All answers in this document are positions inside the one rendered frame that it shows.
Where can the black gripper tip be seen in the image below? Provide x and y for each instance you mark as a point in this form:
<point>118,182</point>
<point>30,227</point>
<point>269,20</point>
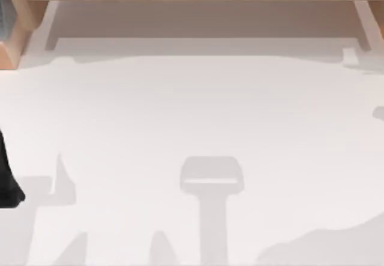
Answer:
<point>8,185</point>

